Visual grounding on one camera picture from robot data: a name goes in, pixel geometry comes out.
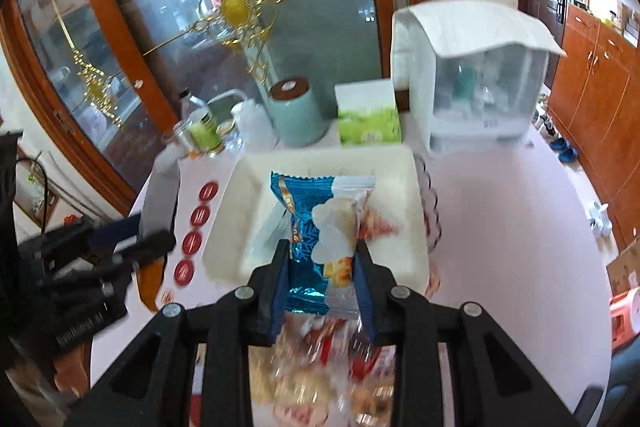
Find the person's left hand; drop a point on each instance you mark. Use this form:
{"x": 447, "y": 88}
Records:
{"x": 71, "y": 371}

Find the white plastic storage bin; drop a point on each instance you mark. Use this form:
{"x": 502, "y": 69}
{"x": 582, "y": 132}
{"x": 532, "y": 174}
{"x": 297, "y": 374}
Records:
{"x": 237, "y": 243}

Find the orange egg yolk snack packet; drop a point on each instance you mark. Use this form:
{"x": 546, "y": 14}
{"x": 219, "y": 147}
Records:
{"x": 371, "y": 386}

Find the glass door with gold ornament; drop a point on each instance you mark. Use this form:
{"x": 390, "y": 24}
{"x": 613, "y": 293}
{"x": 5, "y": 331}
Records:
{"x": 103, "y": 77}

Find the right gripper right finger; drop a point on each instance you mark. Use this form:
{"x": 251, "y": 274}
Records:
{"x": 493, "y": 383}

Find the blue white snack packet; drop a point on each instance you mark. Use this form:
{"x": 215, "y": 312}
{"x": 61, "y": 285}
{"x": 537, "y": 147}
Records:
{"x": 325, "y": 213}

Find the small glass jar gold lid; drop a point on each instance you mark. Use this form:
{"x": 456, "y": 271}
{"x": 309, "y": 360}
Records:
{"x": 229, "y": 134}

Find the orange wooden cabinet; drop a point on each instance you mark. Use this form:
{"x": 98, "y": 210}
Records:
{"x": 594, "y": 101}

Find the white plastic bottle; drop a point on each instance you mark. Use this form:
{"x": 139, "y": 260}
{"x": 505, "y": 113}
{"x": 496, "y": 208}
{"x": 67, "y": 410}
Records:
{"x": 254, "y": 126}

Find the glass bottle green label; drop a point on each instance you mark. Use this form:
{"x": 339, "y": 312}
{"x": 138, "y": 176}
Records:
{"x": 200, "y": 122}

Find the clear oat crisp packet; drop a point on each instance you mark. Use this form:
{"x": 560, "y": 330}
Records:
{"x": 288, "y": 380}

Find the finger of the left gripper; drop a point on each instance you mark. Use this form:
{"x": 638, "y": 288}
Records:
{"x": 117, "y": 266}
{"x": 81, "y": 238}

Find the mint green ceramic jar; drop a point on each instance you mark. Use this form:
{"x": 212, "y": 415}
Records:
{"x": 295, "y": 113}

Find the silver tin can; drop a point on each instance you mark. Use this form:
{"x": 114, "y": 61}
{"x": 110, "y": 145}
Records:
{"x": 182, "y": 139}

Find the pink plastic stool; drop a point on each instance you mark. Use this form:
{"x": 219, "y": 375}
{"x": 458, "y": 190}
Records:
{"x": 625, "y": 313}

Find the white desktop sterilizer cabinet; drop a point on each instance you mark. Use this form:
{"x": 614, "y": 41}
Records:
{"x": 474, "y": 101}

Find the grey silver snack packet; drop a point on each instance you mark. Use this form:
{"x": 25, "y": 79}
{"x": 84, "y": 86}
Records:
{"x": 265, "y": 241}

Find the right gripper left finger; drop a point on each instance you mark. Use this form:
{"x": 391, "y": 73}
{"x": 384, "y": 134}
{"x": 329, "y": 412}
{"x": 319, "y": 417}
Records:
{"x": 150, "y": 383}

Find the white towel on sterilizer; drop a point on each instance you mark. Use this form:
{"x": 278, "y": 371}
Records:
{"x": 461, "y": 27}

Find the green tissue pack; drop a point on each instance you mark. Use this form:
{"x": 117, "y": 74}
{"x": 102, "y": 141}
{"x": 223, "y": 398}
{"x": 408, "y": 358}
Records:
{"x": 367, "y": 112}

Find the red date snack packet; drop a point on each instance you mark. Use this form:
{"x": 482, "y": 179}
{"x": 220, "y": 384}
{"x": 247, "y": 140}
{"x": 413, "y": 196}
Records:
{"x": 372, "y": 225}

